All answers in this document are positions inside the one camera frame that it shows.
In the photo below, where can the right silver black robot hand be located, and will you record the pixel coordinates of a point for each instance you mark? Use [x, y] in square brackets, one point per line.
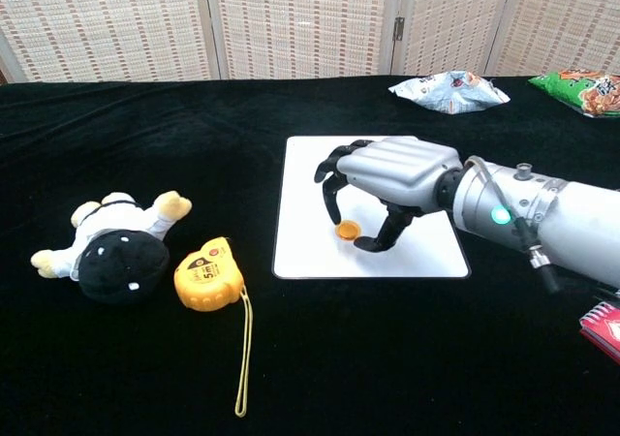
[402, 169]

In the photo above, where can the orange button bottom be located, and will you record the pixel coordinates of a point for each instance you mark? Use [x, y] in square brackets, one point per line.
[347, 230]

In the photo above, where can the white magnetic board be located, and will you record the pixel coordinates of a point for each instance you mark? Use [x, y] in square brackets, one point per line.
[310, 242]

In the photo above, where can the white crumpled snack bag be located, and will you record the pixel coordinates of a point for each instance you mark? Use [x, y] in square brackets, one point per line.
[445, 94]

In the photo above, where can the bamboo folding screen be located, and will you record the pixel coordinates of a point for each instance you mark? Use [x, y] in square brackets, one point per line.
[300, 24]

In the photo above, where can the green snack bag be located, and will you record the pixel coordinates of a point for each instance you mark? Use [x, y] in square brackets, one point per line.
[581, 92]

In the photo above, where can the yellow tape measure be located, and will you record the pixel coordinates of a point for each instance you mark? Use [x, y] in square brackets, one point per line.
[206, 281]

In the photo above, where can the black velvet tablecloth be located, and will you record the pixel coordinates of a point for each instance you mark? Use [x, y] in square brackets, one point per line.
[145, 140]

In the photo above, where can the red spiral desk calendar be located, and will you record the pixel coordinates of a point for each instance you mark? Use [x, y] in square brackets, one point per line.
[608, 332]

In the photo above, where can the white black plush toy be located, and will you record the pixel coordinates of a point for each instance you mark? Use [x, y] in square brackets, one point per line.
[121, 261]

